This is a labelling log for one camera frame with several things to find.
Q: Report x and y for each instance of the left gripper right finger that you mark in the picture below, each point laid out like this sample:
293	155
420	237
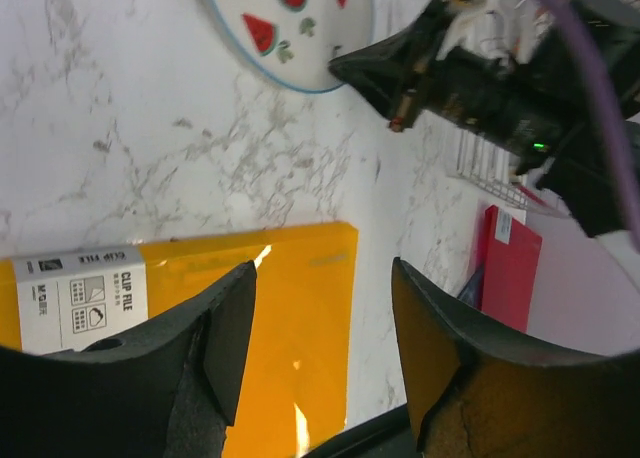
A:
478	388

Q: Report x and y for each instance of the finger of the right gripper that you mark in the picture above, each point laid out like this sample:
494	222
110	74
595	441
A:
386	74

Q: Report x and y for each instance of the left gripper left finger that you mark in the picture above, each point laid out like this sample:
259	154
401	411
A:
168	387

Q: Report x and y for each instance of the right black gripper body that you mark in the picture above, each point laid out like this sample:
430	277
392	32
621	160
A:
487	97

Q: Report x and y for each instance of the metal wire dish rack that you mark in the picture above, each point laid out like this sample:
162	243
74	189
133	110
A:
492	170

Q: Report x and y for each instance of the white watermelon pattern plate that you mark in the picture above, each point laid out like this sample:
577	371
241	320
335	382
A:
291	42

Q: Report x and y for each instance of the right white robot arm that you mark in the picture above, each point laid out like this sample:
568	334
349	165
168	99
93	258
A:
577	170

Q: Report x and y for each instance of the dark blue book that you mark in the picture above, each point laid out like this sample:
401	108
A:
471	293

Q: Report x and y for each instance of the orange translucent plastic sheet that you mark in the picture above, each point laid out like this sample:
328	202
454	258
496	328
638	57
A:
294	389

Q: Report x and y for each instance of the red translucent plastic sheet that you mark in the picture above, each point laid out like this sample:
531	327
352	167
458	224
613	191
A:
509	252

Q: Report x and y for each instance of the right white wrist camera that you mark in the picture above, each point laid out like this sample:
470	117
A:
508	29

